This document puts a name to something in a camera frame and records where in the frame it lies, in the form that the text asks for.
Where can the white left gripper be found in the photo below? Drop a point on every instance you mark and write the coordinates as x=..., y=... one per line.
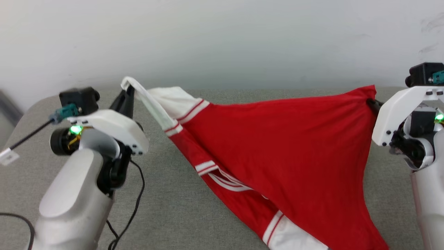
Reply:
x=114, y=126

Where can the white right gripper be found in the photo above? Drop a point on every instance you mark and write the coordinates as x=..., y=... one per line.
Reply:
x=392, y=111

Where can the red garment with white trim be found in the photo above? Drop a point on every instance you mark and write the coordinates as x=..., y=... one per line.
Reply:
x=295, y=149

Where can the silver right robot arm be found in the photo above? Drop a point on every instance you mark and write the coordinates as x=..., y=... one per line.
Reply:
x=430, y=194

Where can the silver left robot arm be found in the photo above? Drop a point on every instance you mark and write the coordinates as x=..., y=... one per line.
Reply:
x=73, y=201

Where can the dark grey baseboard strip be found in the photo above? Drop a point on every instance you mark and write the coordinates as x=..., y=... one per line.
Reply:
x=8, y=107

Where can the grey fabric sofa cushion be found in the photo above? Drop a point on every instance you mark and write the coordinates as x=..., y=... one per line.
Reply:
x=180, y=208

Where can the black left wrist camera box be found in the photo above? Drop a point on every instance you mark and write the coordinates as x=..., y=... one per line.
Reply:
x=78, y=97

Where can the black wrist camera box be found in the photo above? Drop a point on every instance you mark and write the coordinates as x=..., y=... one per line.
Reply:
x=421, y=74
x=78, y=97

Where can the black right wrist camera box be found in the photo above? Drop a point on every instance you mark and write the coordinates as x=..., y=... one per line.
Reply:
x=421, y=74

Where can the teal left camera connector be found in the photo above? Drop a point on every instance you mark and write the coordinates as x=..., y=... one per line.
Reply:
x=66, y=113

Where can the teal camera connector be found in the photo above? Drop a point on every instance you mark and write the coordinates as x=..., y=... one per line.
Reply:
x=439, y=77
x=66, y=113

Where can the teal right camera connector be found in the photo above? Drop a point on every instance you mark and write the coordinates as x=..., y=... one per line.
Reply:
x=439, y=77

